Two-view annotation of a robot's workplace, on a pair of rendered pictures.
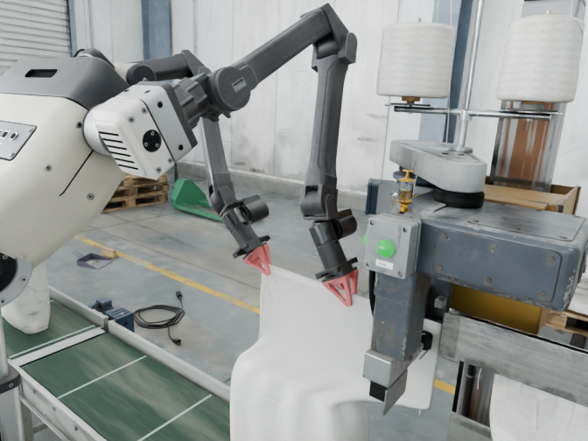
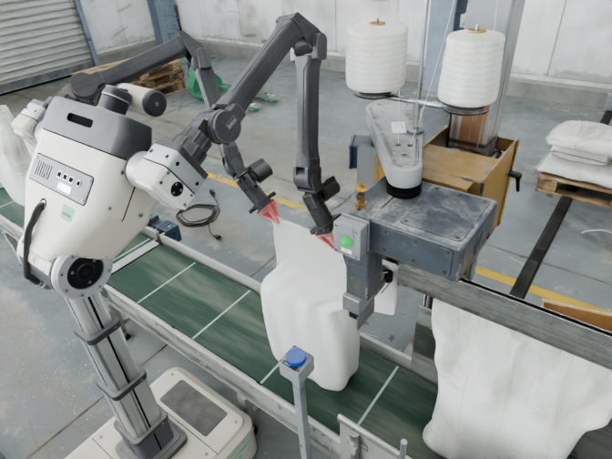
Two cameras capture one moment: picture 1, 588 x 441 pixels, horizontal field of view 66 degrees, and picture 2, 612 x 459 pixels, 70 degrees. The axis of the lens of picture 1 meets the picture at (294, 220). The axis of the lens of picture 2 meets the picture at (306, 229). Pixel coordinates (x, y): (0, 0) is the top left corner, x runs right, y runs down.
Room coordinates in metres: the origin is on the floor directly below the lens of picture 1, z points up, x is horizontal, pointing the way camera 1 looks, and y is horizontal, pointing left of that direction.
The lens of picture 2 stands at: (-0.15, -0.10, 1.91)
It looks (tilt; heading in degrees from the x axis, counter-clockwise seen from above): 35 degrees down; 3
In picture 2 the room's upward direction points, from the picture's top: 4 degrees counter-clockwise
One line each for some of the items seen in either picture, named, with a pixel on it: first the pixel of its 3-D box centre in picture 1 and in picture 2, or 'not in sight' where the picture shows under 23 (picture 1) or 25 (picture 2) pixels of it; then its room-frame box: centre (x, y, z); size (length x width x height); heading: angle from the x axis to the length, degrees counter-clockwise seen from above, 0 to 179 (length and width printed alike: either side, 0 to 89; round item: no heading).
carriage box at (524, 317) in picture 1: (503, 248); (453, 195); (1.06, -0.52, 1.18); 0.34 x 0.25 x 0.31; 144
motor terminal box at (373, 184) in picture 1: (379, 200); (361, 155); (1.24, -0.24, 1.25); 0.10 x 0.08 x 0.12; 169
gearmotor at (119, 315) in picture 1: (106, 316); (157, 228); (2.18, 0.97, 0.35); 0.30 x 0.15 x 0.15; 54
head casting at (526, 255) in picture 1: (479, 278); (418, 244); (0.76, -0.34, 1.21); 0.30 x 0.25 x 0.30; 54
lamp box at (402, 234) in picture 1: (392, 245); (351, 236); (0.71, -0.16, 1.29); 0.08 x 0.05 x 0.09; 54
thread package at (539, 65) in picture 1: (540, 60); (471, 66); (0.95, -0.47, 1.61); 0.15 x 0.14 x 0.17; 54
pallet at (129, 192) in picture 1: (115, 187); (132, 81); (6.19, 2.53, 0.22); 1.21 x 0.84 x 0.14; 144
